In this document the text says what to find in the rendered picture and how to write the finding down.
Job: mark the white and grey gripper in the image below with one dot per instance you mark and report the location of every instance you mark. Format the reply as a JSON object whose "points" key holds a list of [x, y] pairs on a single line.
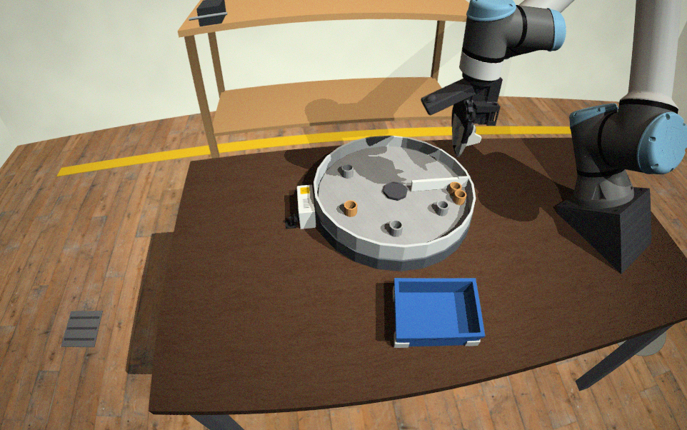
{"points": [[477, 109]]}

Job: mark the bronze bushing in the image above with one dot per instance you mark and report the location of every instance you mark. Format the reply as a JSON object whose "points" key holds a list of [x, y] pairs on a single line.
{"points": [[459, 197], [350, 208], [453, 187]]}

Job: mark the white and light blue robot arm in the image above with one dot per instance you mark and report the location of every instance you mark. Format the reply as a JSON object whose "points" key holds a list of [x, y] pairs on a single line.
{"points": [[642, 134]]}

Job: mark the grey metal ring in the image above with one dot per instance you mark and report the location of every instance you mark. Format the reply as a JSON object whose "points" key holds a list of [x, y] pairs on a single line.
{"points": [[395, 224], [347, 174], [442, 208]]}

